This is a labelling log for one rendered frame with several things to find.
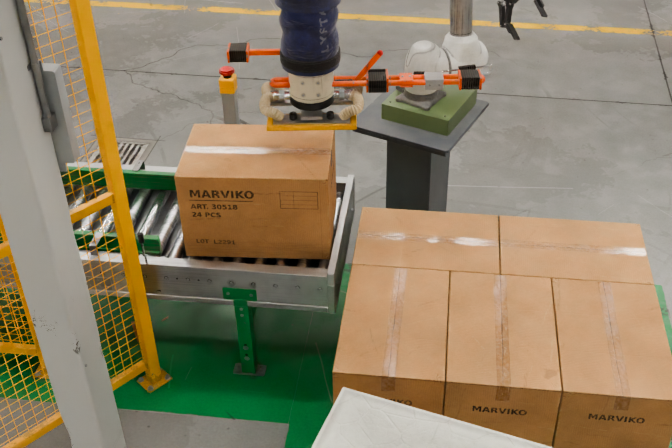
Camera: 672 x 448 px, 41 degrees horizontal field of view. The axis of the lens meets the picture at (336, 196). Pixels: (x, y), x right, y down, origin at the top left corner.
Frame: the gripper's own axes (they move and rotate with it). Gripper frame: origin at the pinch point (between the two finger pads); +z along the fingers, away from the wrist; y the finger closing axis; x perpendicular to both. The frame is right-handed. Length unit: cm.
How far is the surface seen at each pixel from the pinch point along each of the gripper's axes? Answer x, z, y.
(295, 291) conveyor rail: 40, 45, 122
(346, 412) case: 105, 108, 43
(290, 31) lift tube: 62, -28, 51
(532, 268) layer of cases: -33, 68, 64
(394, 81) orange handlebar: 23, -7, 48
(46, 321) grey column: 149, 48, 111
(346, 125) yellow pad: 39, 3, 65
